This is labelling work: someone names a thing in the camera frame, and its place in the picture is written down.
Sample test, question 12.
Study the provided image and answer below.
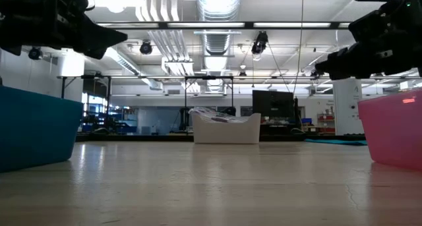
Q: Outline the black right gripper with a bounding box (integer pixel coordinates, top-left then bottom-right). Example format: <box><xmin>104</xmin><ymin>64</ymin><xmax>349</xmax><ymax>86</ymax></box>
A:
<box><xmin>315</xmin><ymin>0</ymin><xmax>422</xmax><ymax>82</ymax></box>

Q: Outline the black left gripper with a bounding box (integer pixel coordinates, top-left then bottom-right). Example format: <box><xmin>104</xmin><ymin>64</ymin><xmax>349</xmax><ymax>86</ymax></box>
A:
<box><xmin>0</xmin><ymin>0</ymin><xmax>129</xmax><ymax>61</ymax></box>

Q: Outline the white square pillar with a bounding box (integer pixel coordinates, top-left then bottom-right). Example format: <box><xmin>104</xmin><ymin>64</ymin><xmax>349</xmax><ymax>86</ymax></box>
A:
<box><xmin>332</xmin><ymin>78</ymin><xmax>363</xmax><ymax>136</ymax></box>
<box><xmin>57</xmin><ymin>51</ymin><xmax>85</xmax><ymax>103</ymax></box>

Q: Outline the red parts shelf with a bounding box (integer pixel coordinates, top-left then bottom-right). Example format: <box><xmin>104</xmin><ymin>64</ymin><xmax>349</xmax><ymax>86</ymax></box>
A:
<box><xmin>316</xmin><ymin>113</ymin><xmax>336</xmax><ymax>134</ymax></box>

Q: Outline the pink plastic bin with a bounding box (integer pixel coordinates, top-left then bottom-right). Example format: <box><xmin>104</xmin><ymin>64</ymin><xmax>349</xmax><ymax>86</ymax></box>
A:
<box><xmin>357</xmin><ymin>88</ymin><xmax>422</xmax><ymax>171</ymax></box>

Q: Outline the blue flat plastic lid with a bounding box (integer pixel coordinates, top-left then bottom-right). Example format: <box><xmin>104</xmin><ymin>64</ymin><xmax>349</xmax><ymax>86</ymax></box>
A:
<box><xmin>304</xmin><ymin>138</ymin><xmax>368</xmax><ymax>147</ymax></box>

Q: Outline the large black display screen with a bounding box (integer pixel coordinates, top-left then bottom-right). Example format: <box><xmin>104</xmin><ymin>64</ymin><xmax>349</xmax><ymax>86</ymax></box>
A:
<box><xmin>252</xmin><ymin>90</ymin><xmax>295</xmax><ymax>121</ymax></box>

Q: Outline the teal plastic bin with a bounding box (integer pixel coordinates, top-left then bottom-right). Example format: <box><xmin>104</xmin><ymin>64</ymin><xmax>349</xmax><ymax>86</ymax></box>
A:
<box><xmin>0</xmin><ymin>85</ymin><xmax>84</xmax><ymax>173</ymax></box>

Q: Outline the white plastic bin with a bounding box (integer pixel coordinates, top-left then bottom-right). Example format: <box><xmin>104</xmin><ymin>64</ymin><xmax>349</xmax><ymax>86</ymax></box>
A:
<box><xmin>191</xmin><ymin>113</ymin><xmax>262</xmax><ymax>145</ymax></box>

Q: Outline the black hanging ceiling camera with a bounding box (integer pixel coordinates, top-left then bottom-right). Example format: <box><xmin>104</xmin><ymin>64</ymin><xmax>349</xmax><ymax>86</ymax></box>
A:
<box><xmin>28</xmin><ymin>47</ymin><xmax>44</xmax><ymax>61</ymax></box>
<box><xmin>251</xmin><ymin>31</ymin><xmax>269</xmax><ymax>55</ymax></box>
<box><xmin>139</xmin><ymin>40</ymin><xmax>154</xmax><ymax>55</ymax></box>

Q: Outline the black background rig frame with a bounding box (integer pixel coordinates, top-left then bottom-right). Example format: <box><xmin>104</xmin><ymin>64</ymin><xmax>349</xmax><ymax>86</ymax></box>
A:
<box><xmin>60</xmin><ymin>74</ymin><xmax>235</xmax><ymax>123</ymax></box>

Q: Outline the silver ceiling air duct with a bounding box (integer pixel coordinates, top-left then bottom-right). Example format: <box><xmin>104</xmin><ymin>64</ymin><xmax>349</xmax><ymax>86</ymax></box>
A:
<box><xmin>196</xmin><ymin>0</ymin><xmax>242</xmax><ymax>92</ymax></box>

